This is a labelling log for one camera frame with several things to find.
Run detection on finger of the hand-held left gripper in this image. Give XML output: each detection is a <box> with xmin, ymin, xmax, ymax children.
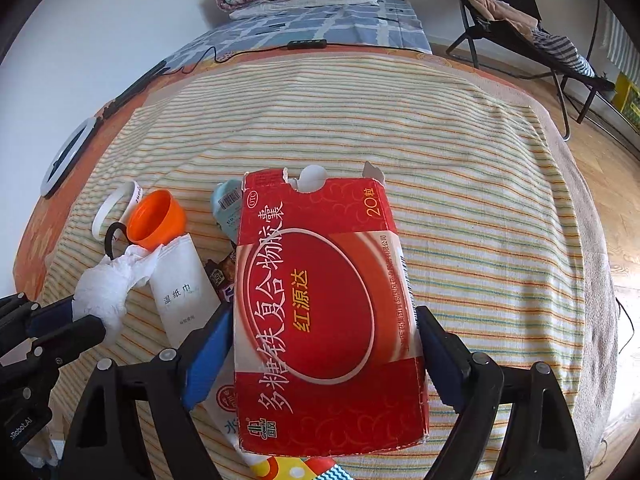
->
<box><xmin>0</xmin><ymin>292</ymin><xmax>77</xmax><ymax>358</ymax></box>
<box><xmin>0</xmin><ymin>314</ymin><xmax>107</xmax><ymax>398</ymax></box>

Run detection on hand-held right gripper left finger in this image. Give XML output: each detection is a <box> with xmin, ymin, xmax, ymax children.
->
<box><xmin>59</xmin><ymin>302</ymin><xmax>236</xmax><ymax>480</ymax></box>

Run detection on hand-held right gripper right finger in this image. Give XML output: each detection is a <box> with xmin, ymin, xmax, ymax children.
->
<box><xmin>417</xmin><ymin>305</ymin><xmax>587</xmax><ymax>480</ymax></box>

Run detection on white packet with red logo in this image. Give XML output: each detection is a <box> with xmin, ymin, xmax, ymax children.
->
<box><xmin>202</xmin><ymin>379</ymin><xmax>242</xmax><ymax>453</ymax></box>

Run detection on white tissue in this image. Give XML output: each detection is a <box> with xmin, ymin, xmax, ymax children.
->
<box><xmin>74</xmin><ymin>244</ymin><xmax>168</xmax><ymax>348</ymax></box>

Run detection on dark snack wrapper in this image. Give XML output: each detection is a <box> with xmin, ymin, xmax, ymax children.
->
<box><xmin>206</xmin><ymin>245</ymin><xmax>239</xmax><ymax>304</ymax></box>

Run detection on white strap loop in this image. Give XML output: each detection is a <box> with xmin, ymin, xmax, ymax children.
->
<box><xmin>91</xmin><ymin>181</ymin><xmax>146</xmax><ymax>238</ymax></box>

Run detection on red snack packet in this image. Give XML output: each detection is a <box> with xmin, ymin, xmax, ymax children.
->
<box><xmin>234</xmin><ymin>169</ymin><xmax>431</xmax><ymax>458</ymax></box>

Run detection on light blue tube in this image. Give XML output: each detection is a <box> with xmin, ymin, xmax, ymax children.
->
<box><xmin>210</xmin><ymin>179</ymin><xmax>246</xmax><ymax>244</ymax></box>

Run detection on white wet wipe packet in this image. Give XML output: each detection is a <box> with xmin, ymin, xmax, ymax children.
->
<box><xmin>149</xmin><ymin>234</ymin><xmax>222</xmax><ymax>349</ymax></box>

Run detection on colourful patterned packet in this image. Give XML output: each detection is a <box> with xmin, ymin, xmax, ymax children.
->
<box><xmin>249</xmin><ymin>454</ymin><xmax>362</xmax><ymax>480</ymax></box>

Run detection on orange plastic cup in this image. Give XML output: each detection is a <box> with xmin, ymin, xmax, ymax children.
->
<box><xmin>125</xmin><ymin>189</ymin><xmax>187</xmax><ymax>251</ymax></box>

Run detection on striped towel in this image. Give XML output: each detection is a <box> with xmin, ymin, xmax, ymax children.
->
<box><xmin>42</xmin><ymin>62</ymin><xmax>590</xmax><ymax>467</ymax></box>

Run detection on beige blanket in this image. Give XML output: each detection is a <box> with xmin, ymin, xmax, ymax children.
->
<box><xmin>145</xmin><ymin>49</ymin><xmax>622</xmax><ymax>463</ymax></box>

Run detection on white round object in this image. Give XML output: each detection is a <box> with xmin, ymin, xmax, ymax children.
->
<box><xmin>298</xmin><ymin>165</ymin><xmax>329</xmax><ymax>194</ymax></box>

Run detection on yellow crate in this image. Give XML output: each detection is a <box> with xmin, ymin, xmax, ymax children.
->
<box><xmin>612</xmin><ymin>72</ymin><xmax>640</xmax><ymax>135</ymax></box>

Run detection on striped garment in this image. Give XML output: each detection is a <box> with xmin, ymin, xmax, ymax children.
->
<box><xmin>529</xmin><ymin>29</ymin><xmax>599</xmax><ymax>80</ymax></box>

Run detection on beige garment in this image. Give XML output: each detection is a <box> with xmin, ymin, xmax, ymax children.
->
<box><xmin>466</xmin><ymin>0</ymin><xmax>542</xmax><ymax>37</ymax></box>

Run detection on black curved strap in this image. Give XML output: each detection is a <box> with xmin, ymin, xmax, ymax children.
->
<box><xmin>104</xmin><ymin>221</ymin><xmax>129</xmax><ymax>259</ymax></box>

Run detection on white ring light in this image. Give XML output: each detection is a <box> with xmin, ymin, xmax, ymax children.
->
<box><xmin>41</xmin><ymin>119</ymin><xmax>99</xmax><ymax>199</ymax></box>

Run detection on black cable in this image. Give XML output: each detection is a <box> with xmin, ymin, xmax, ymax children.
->
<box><xmin>167</xmin><ymin>42</ymin><xmax>291</xmax><ymax>75</ymax></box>

